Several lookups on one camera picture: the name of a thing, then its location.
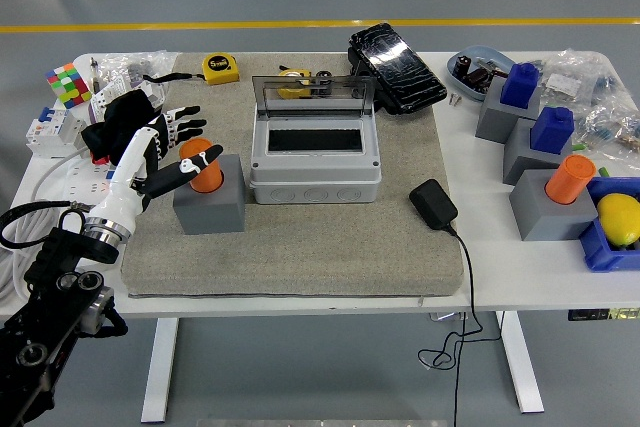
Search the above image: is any round yellow tape measure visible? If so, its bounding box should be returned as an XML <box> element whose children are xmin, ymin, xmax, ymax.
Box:
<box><xmin>277</xmin><ymin>65</ymin><xmax>314</xmax><ymax>100</ymax></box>

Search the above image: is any brown electronic component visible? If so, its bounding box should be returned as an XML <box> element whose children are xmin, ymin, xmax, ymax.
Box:
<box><xmin>464</xmin><ymin>69</ymin><xmax>494</xmax><ymax>91</ymax></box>

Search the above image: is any black desk control panel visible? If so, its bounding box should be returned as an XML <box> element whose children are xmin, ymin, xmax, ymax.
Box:
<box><xmin>567</xmin><ymin>307</ymin><xmax>640</xmax><ymax>322</ymax></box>

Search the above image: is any yellow tape measure black strap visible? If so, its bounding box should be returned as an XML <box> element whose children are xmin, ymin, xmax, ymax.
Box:
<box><xmin>142</xmin><ymin>53</ymin><xmax>241</xmax><ymax>87</ymax></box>

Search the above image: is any black cylinder capacitor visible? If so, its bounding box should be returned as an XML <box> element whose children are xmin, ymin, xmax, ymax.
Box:
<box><xmin>314</xmin><ymin>69</ymin><xmax>335</xmax><ymax>97</ymax></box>

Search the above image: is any white table leg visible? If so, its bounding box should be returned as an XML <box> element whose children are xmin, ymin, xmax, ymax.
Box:
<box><xmin>140</xmin><ymin>317</ymin><xmax>180</xmax><ymax>423</ymax></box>
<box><xmin>494</xmin><ymin>310</ymin><xmax>545</xmax><ymax>414</ymax></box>

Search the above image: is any grey junction box clear lid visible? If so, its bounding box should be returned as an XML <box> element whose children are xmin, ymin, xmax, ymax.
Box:
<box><xmin>248</xmin><ymin>74</ymin><xmax>384</xmax><ymax>206</ymax></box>

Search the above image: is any white purple packaged part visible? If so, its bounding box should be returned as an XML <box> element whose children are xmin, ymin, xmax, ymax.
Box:
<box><xmin>88</xmin><ymin>74</ymin><xmax>129</xmax><ymax>122</ymax></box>

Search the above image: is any grey block with round hole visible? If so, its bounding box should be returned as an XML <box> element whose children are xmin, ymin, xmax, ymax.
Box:
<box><xmin>172</xmin><ymin>154</ymin><xmax>247</xmax><ymax>237</ymax></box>

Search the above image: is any orange cylinder battery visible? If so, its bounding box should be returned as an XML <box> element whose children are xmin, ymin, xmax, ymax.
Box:
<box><xmin>544</xmin><ymin>154</ymin><xmax>597</xmax><ymax>207</ymax></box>
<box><xmin>178</xmin><ymin>137</ymin><xmax>225</xmax><ymax>194</ymax></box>

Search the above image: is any clear plastic bag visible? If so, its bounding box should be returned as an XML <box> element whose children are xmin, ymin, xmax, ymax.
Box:
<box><xmin>97</xmin><ymin>50</ymin><xmax>180</xmax><ymax>98</ymax></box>

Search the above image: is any grey-brown mat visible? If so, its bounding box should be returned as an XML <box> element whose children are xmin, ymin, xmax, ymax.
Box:
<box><xmin>119</xmin><ymin>51</ymin><xmax>465</xmax><ymax>299</ymax></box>

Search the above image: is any black power adapter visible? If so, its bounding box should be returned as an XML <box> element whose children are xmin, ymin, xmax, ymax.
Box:
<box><xmin>408</xmin><ymin>178</ymin><xmax>460</xmax><ymax>232</ymax></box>

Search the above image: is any black adapter cord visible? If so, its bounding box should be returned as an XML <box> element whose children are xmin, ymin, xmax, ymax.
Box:
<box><xmin>417</xmin><ymin>224</ymin><xmax>501</xmax><ymax>427</ymax></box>

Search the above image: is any black cloth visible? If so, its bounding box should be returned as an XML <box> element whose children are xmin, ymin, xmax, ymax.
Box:
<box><xmin>80</xmin><ymin>89</ymin><xmax>169</xmax><ymax>167</ymax></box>

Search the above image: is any blue-grey oval dish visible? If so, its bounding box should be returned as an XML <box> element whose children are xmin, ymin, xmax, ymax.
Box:
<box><xmin>446</xmin><ymin>45</ymin><xmax>516</xmax><ymax>102</ymax></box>

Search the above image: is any grey block holder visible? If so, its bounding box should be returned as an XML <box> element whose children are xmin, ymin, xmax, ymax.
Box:
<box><xmin>502</xmin><ymin>118</ymin><xmax>576</xmax><ymax>187</ymax></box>
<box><xmin>474</xmin><ymin>77</ymin><xmax>544</xmax><ymax>144</ymax></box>
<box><xmin>508</xmin><ymin>169</ymin><xmax>599</xmax><ymax>242</ymax></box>

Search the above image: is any small white purple breaker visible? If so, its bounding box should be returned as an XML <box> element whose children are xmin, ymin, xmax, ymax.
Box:
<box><xmin>130</xmin><ymin>81</ymin><xmax>167</xmax><ymax>111</ymax></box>

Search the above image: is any black glossy wrapped case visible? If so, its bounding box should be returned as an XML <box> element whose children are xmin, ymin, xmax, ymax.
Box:
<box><xmin>347</xmin><ymin>22</ymin><xmax>449</xmax><ymax>117</ymax></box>

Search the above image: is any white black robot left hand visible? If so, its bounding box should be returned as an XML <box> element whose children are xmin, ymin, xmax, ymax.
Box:
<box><xmin>85</xmin><ymin>105</ymin><xmax>225</xmax><ymax>238</ymax></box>

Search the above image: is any white circuit breaker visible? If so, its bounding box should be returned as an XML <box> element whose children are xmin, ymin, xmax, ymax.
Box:
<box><xmin>25</xmin><ymin>106</ymin><xmax>87</xmax><ymax>159</ymax></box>

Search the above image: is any colourful puzzle cube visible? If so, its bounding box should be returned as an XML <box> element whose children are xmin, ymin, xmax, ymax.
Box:
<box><xmin>44</xmin><ymin>62</ymin><xmax>95</xmax><ymax>110</ymax></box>

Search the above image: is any white cable coil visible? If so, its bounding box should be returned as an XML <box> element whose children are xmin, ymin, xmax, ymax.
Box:
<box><xmin>0</xmin><ymin>146</ymin><xmax>91</xmax><ymax>298</ymax></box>

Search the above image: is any clear bag of parts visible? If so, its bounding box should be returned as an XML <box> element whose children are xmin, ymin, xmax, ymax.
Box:
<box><xmin>572</xmin><ymin>96</ymin><xmax>640</xmax><ymax>158</ymax></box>
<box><xmin>537</xmin><ymin>49</ymin><xmax>619</xmax><ymax>108</ymax></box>

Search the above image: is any yellow fruit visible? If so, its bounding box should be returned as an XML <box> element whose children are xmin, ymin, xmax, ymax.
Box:
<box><xmin>597</xmin><ymin>192</ymin><xmax>640</xmax><ymax>248</ymax></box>

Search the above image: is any blue square battery block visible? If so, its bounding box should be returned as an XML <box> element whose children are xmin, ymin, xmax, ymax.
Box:
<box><xmin>529</xmin><ymin>105</ymin><xmax>575</xmax><ymax>154</ymax></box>
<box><xmin>500</xmin><ymin>62</ymin><xmax>541</xmax><ymax>110</ymax></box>

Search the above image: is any blue plastic bin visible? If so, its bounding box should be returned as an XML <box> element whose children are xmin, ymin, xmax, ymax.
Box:
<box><xmin>578</xmin><ymin>176</ymin><xmax>640</xmax><ymax>273</ymax></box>

